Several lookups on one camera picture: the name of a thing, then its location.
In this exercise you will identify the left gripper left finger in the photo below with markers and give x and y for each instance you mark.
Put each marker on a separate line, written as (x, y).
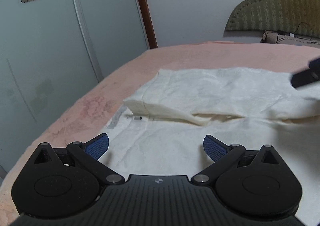
(56, 183)

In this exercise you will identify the brown wooden door frame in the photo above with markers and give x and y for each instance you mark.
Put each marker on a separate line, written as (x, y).
(148, 26)

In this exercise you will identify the olive upholstered headboard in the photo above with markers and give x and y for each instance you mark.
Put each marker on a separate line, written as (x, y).
(299, 17)

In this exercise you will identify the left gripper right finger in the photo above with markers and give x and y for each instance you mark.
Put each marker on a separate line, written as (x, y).
(254, 184)

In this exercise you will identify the beige pillow at headboard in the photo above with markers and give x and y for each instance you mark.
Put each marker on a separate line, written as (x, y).
(272, 37)

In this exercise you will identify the white textured pants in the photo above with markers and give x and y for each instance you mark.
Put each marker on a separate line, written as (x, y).
(159, 129)

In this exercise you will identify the pink floral bed blanket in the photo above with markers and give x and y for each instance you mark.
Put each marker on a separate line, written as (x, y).
(92, 111)

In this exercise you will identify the white sliding wardrobe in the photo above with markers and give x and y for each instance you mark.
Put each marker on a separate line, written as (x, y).
(52, 53)

